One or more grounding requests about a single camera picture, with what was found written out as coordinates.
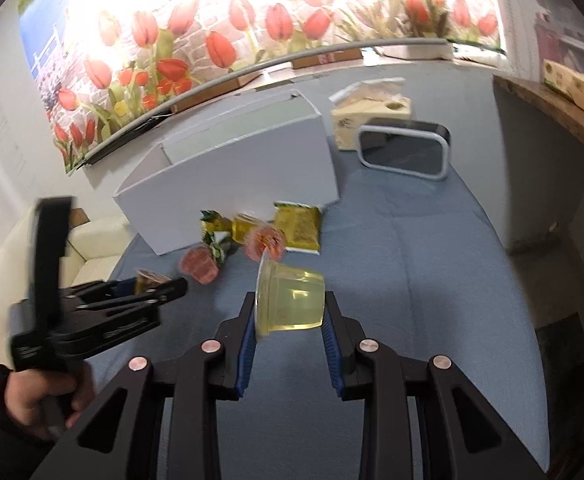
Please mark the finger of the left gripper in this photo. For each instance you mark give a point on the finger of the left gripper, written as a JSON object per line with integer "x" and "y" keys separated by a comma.
{"x": 97, "y": 292}
{"x": 116, "y": 323}

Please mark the blue-grey table cloth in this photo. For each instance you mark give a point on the blue-grey table cloth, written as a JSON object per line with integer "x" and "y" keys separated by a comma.
{"x": 418, "y": 265}

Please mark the tulip wall poster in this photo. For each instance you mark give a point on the tulip wall poster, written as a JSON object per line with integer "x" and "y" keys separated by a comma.
{"x": 98, "y": 65}

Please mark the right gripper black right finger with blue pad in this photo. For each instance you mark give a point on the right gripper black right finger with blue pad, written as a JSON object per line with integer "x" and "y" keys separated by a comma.
{"x": 430, "y": 406}

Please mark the floral box on shelf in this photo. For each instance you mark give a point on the floral box on shelf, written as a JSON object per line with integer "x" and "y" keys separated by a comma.
{"x": 563, "y": 79}

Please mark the white cardboard box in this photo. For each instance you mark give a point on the white cardboard box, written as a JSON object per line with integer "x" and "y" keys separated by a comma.
{"x": 242, "y": 161}

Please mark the cream leather sofa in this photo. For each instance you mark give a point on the cream leather sofa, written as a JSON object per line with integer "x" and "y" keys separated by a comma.
{"x": 87, "y": 253}

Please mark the yellow-brown snack packet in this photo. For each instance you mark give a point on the yellow-brown snack packet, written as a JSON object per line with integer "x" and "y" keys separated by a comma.
{"x": 300, "y": 226}

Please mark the pink-lid jelly cup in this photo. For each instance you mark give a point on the pink-lid jelly cup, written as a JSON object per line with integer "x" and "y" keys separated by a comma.
{"x": 199, "y": 263}

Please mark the dark green yellow snack packet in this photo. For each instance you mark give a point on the dark green yellow snack packet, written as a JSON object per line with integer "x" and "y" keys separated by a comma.
{"x": 217, "y": 235}

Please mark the person's left hand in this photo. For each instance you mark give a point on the person's left hand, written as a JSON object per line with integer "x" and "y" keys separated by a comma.
{"x": 26, "y": 391}

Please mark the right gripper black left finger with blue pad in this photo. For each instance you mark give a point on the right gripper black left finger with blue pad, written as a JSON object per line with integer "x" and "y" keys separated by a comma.
{"x": 118, "y": 435}

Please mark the cream tissue box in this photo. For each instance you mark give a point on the cream tissue box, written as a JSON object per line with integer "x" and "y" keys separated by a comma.
{"x": 363, "y": 101}

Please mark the wooden side shelf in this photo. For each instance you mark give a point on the wooden side shelf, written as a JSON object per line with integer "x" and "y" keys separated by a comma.
{"x": 551, "y": 103}

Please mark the yellow-green jelly cup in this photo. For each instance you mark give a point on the yellow-green jelly cup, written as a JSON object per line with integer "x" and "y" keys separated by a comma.
{"x": 146, "y": 280}

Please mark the orange-lid jelly cup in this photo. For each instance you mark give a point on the orange-lid jelly cup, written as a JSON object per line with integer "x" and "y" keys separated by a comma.
{"x": 263, "y": 239}

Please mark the yellow jelly cup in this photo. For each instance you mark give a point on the yellow jelly cup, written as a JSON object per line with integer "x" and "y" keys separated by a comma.
{"x": 287, "y": 298}

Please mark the amber jelly cup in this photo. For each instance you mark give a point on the amber jelly cup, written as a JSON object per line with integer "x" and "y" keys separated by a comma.
{"x": 242, "y": 224}

